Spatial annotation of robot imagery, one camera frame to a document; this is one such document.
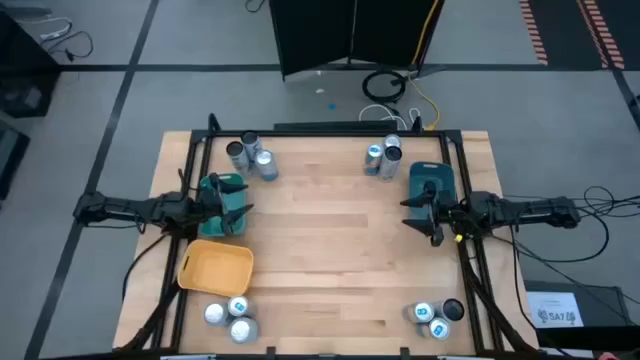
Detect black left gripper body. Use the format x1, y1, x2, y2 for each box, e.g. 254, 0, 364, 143
195, 189, 226, 229

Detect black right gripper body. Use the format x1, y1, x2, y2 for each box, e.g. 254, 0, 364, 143
434, 193, 467, 232

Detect green plastic bin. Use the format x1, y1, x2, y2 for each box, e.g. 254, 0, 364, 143
198, 172, 250, 238

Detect dark blue plastic bin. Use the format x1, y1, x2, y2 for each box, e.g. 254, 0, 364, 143
408, 160, 457, 224

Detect white tall can black lid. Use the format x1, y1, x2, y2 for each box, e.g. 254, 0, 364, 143
377, 145, 404, 182
433, 297, 466, 323
225, 140, 251, 176
240, 130, 264, 161

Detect yellow plastic bin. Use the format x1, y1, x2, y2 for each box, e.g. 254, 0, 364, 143
176, 238, 255, 298

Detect silver blue slim can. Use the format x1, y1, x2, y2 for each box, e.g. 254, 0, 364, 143
363, 143, 385, 177
418, 317, 452, 342
227, 295, 257, 319
402, 301, 436, 325

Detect long black bar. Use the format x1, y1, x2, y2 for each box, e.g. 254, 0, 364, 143
273, 120, 400, 133

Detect white paper label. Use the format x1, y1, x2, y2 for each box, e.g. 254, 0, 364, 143
527, 291, 585, 329

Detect black box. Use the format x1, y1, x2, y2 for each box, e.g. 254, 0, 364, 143
523, 279, 640, 351

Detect black folding partition screen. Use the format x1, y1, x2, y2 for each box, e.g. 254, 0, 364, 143
268, 0, 447, 81

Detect dark grey case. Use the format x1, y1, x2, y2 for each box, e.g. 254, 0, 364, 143
0, 118, 31, 201

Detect black mat orange stripes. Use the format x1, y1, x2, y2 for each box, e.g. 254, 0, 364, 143
517, 0, 640, 70

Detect black desk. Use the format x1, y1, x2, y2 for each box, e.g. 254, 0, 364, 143
0, 7, 62, 120

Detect white coiled cable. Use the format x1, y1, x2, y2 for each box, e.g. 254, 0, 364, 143
357, 102, 422, 131

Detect black aluminium rig frame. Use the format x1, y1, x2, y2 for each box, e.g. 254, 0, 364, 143
113, 112, 541, 360

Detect black coiled cable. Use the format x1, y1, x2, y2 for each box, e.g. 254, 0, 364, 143
360, 68, 409, 105

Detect yellow cable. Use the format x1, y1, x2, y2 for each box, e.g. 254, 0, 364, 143
407, 0, 441, 132

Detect black cable bundle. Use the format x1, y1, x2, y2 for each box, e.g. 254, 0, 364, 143
499, 184, 640, 321

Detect white power strip cable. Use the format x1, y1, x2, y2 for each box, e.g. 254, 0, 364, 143
17, 16, 74, 42

